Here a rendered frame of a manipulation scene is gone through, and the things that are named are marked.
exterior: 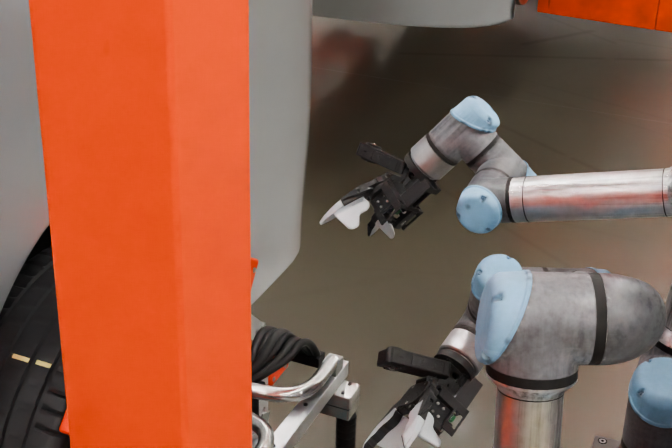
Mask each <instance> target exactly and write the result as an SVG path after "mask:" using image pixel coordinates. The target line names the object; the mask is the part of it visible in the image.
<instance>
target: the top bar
mask: <svg viewBox="0 0 672 448"><path fill-rule="evenodd" d="M348 371H349V361H348V360H344V359H343V369H342V370H341V371H340V373H339V374H338V375H337V377H334V376H331V377H330V378H329V379H328V381H327V382H326V383H325V384H324V386H323V387H322V388H321V389H320V390H319V391H317V392H316V393H315V394H313V395H312V396H310V397H308V398H306V399H303V400H300V401H299V402H298V403H297V405H296V406H295V407H294V408H293V410H292V411H291V412H290V413H289V415H288V416H287V417H286V418H285V420H284V421H283V422H282V424H281V425H280V426H279V427H278V429H277V430H276V431H275V432H274V436H275V441H274V446H273V448H293V447H294V446H295V445H296V443H297V442H298V441H299V439H300V438H301V437H302V435H303V434H304V433H305V431H306V430H307V429H308V427H309V426H310V425H311V423H312V422H313V421H314V419H315V418H316V417H317V415H318V414H319V413H320V411H321V410H322V409H323V407H324V406H325V405H326V403H327V402H328V401H329V399H330V398H331V397H332V395H333V394H334V393H335V392H336V390H337V389H338V388H339V386H340V385H341V384H342V382H343V381H344V380H345V378H346V377H347V376H348Z"/></svg>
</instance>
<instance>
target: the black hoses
mask: <svg viewBox="0 0 672 448"><path fill-rule="evenodd" d="M324 359H325V352H323V351H319V349H318V347H317V345H316V344H315V343H314V342H313V341H312V340H310V339H309V338H300V337H297V336H296V335H294V334H293V333H292V332H291V331H289V330H288V329H286V328H275V327H273V326H269V325H268V326H264V327H262V328H260V329H259V330H258V332H257V333H256V335H255V337H254V340H253V343H252V345H251V370H252V382H254V383H259V384H264V385H265V382H263V381H262V380H263V379H265V378H267V377H268V376H270V375H271V374H273V373H275V372H276V371H278V370H279V369H281V368H282V367H283V366H285V365H286V364H288V363H289V362H290V361H294V362H297V363H301V364H304V365H308V366H311V367H315V368H318V367H319V366H320V365H321V364H322V361H323V360H324Z"/></svg>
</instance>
